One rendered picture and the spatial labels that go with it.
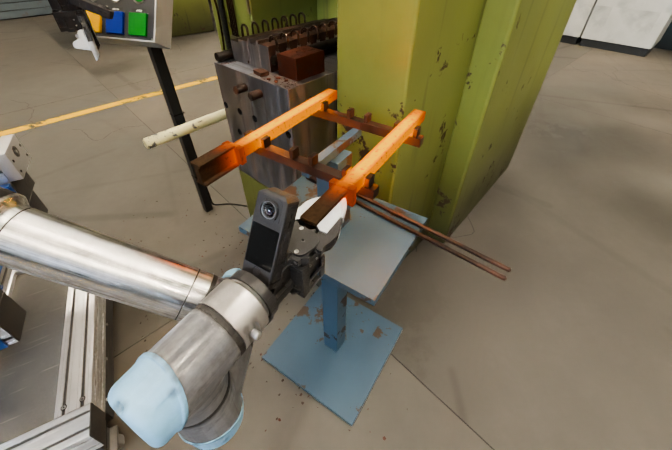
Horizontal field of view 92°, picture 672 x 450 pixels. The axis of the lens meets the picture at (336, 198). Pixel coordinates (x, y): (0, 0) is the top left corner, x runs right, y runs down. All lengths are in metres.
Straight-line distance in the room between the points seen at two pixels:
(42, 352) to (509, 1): 1.86
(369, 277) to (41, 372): 1.09
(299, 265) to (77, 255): 0.27
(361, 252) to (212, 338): 0.48
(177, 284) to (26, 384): 1.00
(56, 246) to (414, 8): 0.82
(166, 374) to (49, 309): 1.26
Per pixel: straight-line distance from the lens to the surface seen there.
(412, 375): 1.38
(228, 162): 0.65
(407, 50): 0.93
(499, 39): 1.30
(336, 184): 0.52
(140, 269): 0.50
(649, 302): 2.03
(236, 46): 1.24
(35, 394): 1.42
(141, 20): 1.45
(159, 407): 0.37
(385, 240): 0.81
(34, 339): 1.55
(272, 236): 0.38
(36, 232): 0.53
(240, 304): 0.38
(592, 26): 6.09
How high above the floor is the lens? 1.26
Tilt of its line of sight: 40 degrees down
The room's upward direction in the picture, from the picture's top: straight up
